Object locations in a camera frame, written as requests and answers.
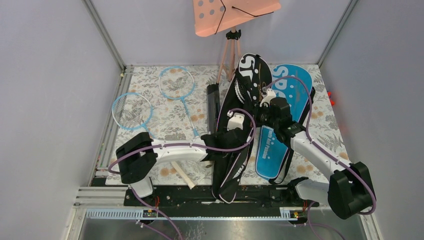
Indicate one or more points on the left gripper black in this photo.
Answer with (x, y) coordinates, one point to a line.
(237, 150)

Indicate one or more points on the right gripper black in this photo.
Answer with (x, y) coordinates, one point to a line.
(259, 109)

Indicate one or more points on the blue racket bag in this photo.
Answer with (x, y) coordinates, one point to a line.
(274, 155)

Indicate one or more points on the black sport racket bag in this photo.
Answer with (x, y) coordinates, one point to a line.
(243, 95)

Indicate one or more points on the black shuttlecock tube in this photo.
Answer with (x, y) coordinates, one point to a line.
(213, 107)

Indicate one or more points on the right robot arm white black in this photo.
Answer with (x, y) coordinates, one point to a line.
(349, 190)

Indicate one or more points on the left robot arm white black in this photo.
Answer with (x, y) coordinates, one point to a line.
(140, 154)

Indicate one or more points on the floral table mat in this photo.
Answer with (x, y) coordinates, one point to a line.
(172, 120)

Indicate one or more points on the blue racket white grip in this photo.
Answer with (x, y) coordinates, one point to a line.
(176, 83)

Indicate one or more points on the blue racket lower left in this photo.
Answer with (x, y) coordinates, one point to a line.
(132, 111)

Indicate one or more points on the pink music stand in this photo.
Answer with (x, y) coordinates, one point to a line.
(214, 16)

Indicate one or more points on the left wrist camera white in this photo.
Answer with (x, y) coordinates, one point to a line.
(236, 121)

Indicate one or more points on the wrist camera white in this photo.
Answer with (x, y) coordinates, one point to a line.
(236, 121)
(270, 94)

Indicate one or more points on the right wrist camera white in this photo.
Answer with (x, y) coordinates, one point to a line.
(270, 94)

